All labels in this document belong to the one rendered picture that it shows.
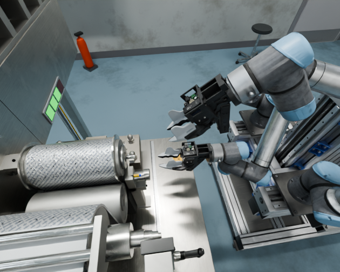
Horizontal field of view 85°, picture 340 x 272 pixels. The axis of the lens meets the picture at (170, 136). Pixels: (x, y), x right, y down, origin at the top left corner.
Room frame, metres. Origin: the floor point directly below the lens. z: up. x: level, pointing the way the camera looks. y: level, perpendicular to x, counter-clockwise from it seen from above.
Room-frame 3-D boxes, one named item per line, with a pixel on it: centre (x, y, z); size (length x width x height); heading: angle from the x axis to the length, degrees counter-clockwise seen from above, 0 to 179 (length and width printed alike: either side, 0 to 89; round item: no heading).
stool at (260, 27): (2.93, -1.35, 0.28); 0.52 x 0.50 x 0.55; 14
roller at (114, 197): (0.17, 0.27, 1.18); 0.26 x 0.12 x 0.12; 97
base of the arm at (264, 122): (0.85, -0.62, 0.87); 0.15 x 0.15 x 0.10
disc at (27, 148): (0.27, 0.41, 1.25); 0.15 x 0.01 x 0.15; 7
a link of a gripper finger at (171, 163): (0.35, 0.00, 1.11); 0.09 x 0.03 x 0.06; 106
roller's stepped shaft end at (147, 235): (0.06, 0.05, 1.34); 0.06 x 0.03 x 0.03; 97
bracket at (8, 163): (0.26, 0.46, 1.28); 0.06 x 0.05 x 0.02; 97
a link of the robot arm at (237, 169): (0.40, -0.28, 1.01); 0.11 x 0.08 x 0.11; 64
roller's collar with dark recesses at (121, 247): (0.05, 0.11, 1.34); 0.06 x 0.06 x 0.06; 7
